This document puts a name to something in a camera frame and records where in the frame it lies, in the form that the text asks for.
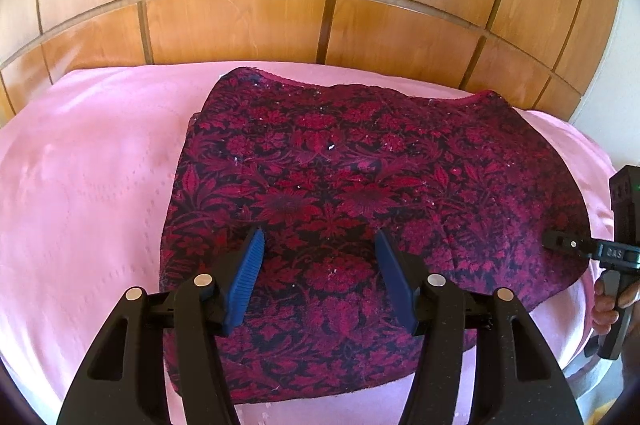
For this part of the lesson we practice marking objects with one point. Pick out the pink bed sheet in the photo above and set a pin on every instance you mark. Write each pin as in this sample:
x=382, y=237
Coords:
x=85, y=185

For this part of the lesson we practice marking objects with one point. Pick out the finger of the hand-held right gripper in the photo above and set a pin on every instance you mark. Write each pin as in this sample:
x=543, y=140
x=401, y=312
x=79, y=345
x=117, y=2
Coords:
x=565, y=242

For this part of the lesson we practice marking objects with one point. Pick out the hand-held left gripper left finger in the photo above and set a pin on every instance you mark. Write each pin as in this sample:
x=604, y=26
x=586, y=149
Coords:
x=245, y=277

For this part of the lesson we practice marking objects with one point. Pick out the person's right hand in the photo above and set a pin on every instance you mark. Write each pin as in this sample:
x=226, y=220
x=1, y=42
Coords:
x=600, y=312

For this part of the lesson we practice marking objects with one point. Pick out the dark red floral garment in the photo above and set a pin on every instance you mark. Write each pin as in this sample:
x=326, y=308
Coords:
x=350, y=185

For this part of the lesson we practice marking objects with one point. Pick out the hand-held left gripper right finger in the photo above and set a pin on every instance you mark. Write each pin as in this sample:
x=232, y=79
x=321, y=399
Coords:
x=395, y=277

